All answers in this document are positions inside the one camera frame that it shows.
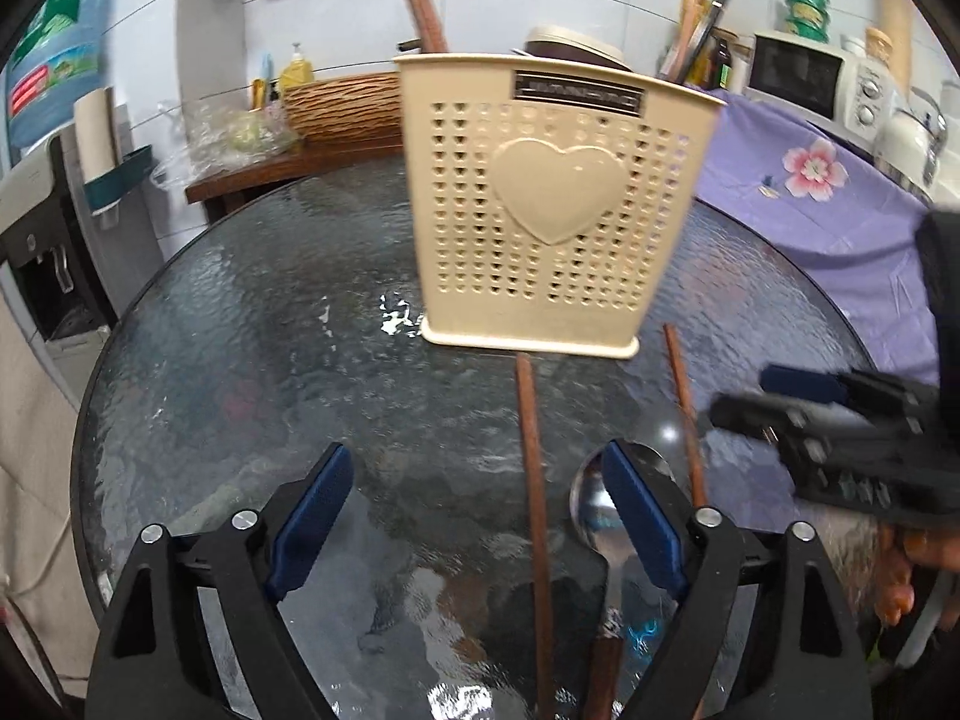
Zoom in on black gold-tipped chopstick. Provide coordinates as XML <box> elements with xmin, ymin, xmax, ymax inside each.
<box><xmin>672</xmin><ymin>0</ymin><xmax>731</xmax><ymax>85</ymax></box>

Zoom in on person's right hand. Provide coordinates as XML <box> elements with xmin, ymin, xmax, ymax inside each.
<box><xmin>874</xmin><ymin>525</ymin><xmax>960</xmax><ymax>626</ymax></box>

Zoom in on round glass table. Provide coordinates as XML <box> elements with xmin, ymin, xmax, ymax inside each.
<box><xmin>71</xmin><ymin>160</ymin><xmax>871</xmax><ymax>718</ymax></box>

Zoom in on purple floral cloth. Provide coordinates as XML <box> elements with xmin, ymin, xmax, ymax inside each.
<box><xmin>697</xmin><ymin>91</ymin><xmax>939</xmax><ymax>383</ymax></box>

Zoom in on beige cloth cover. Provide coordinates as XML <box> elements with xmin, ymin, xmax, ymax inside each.
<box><xmin>2</xmin><ymin>307</ymin><xmax>98</xmax><ymax>697</ymax></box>

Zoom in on white thermos jug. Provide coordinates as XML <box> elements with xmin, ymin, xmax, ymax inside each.
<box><xmin>874</xmin><ymin>86</ymin><xmax>949</xmax><ymax>205</ymax></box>

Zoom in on white microwave oven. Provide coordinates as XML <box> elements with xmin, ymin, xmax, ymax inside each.
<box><xmin>743</xmin><ymin>31</ymin><xmax>898</xmax><ymax>151</ymax></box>

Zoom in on cream plastic utensil holder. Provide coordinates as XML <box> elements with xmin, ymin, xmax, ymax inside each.
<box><xmin>395</xmin><ymin>54</ymin><xmax>726</xmax><ymax>359</ymax></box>

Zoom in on dark glass bottle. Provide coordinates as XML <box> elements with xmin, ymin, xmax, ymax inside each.
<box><xmin>708</xmin><ymin>37</ymin><xmax>732</xmax><ymax>89</ymax></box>

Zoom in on water dispenser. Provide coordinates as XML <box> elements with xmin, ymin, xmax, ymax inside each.
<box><xmin>2</xmin><ymin>125</ymin><xmax>163</xmax><ymax>406</ymax></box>

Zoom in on green stacked containers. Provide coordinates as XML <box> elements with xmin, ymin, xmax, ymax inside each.
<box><xmin>784</xmin><ymin>0</ymin><xmax>830</xmax><ymax>43</ymax></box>

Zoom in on tall beige rolled mat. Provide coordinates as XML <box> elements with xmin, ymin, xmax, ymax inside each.
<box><xmin>875</xmin><ymin>0</ymin><xmax>913</xmax><ymax>94</ymax></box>

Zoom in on wooden counter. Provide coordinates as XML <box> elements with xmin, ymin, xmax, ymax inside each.
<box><xmin>184</xmin><ymin>135</ymin><xmax>402</xmax><ymax>223</ymax></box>

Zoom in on brown rice cooker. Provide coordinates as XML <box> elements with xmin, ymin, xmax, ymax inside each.
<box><xmin>516</xmin><ymin>25</ymin><xmax>631</xmax><ymax>71</ymax></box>

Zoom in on clear plastic bag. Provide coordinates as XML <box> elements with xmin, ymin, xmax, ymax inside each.
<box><xmin>151</xmin><ymin>101</ymin><xmax>301</xmax><ymax>188</ymax></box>

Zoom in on woven basin sink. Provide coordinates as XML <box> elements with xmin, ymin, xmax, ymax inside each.
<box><xmin>281</xmin><ymin>71</ymin><xmax>402</xmax><ymax>149</ymax></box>

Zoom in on yellow soap bottle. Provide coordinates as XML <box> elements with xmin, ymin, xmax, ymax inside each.
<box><xmin>277</xmin><ymin>43</ymin><xmax>314</xmax><ymax>96</ymax></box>

